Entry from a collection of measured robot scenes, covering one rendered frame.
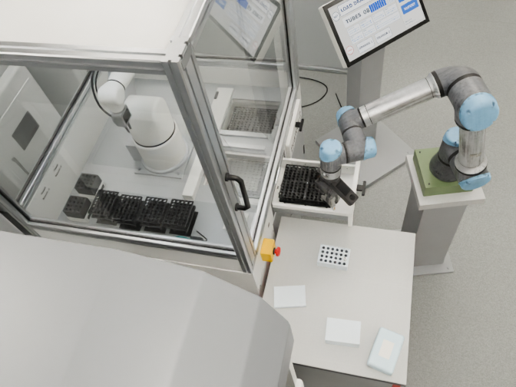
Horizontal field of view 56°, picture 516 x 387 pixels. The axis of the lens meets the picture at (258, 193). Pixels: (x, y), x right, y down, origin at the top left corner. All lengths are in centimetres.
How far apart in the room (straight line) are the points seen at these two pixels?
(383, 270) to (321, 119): 170
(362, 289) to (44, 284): 130
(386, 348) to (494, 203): 158
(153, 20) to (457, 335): 222
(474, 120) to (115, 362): 127
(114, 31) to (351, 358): 138
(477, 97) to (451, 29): 261
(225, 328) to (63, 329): 31
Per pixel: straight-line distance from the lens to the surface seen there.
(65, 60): 116
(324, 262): 202
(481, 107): 167
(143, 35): 116
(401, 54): 400
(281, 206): 206
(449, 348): 280
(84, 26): 125
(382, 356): 189
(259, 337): 107
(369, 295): 201
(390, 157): 328
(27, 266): 112
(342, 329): 191
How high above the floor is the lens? 263
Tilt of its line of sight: 56 degrees down
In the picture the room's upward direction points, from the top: 14 degrees counter-clockwise
